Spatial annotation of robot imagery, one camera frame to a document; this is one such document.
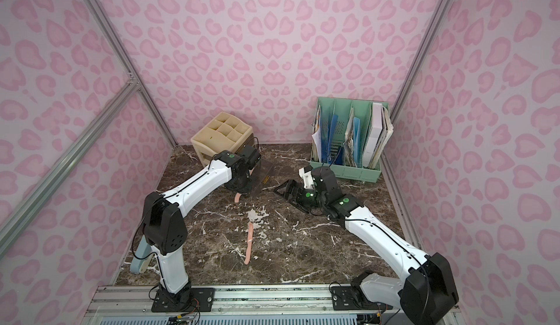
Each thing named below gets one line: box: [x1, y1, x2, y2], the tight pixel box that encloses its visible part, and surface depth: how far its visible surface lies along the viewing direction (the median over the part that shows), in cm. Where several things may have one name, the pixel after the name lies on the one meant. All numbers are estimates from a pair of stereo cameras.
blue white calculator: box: [129, 234, 155, 274], surface depth 80 cm
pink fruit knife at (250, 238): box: [244, 221, 254, 266], surface depth 87 cm
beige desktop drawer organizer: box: [190, 111, 256, 167], surface depth 90 cm
